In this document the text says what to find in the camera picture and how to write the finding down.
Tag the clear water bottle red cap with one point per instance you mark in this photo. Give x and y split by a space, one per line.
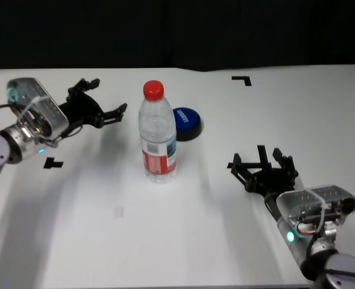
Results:
159 141

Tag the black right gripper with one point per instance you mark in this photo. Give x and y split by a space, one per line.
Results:
273 182

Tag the clear-cased right wrist camera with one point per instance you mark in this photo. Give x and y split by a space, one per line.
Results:
312 200

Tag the black backdrop cloth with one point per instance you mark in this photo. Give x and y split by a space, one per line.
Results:
165 30

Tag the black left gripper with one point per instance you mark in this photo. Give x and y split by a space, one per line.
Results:
82 111

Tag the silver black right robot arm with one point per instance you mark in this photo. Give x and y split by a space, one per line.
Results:
325 259

